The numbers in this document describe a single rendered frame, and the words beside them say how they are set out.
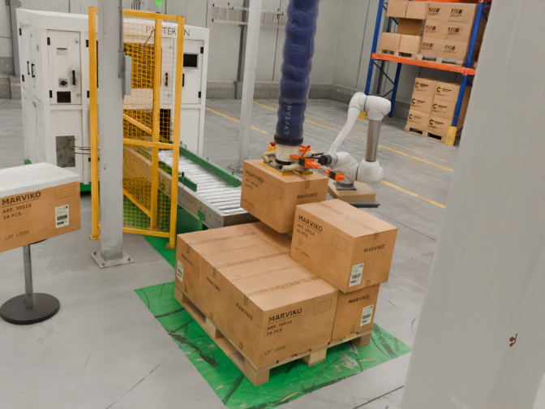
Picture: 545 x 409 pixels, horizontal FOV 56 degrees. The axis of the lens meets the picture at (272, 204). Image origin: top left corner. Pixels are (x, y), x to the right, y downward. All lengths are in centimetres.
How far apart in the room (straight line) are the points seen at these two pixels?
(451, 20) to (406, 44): 125
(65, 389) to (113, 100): 219
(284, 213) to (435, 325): 317
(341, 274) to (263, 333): 65
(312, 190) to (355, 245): 77
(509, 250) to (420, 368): 21
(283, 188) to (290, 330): 104
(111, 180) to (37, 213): 101
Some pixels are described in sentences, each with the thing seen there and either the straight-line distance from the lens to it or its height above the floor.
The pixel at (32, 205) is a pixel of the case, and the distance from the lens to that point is 366.
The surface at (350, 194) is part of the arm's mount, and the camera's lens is 450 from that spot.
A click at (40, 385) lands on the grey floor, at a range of 351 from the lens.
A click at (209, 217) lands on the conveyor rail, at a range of 449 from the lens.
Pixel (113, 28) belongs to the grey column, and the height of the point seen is 196.
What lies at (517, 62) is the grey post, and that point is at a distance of 58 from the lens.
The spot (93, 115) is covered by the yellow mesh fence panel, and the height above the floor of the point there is 120.
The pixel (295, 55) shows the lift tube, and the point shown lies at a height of 193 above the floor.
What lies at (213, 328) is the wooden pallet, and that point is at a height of 10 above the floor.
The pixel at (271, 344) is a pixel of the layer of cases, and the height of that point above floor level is 28.
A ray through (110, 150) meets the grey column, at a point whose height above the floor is 101.
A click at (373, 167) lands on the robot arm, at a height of 107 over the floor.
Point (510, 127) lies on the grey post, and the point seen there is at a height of 209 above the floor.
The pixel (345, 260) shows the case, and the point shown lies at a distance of 336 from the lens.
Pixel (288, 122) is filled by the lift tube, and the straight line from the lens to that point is 389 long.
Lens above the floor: 217
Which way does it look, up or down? 20 degrees down
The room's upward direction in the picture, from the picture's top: 6 degrees clockwise
